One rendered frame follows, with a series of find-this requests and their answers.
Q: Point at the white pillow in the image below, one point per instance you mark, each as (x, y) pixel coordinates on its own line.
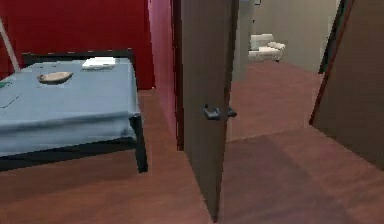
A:
(98, 62)

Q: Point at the brown room door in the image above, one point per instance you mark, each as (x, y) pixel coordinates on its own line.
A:
(205, 76)
(356, 83)

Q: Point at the teal flat object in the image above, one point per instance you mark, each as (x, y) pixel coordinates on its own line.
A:
(4, 84)

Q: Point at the grey slanted pole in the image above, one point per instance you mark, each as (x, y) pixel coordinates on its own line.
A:
(9, 46)

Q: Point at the white sofa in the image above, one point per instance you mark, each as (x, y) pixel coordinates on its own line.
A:
(265, 47)

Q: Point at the tan flat object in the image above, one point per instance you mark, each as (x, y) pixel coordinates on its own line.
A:
(54, 77)

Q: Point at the blue bed with black frame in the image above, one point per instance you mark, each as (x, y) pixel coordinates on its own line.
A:
(73, 103)

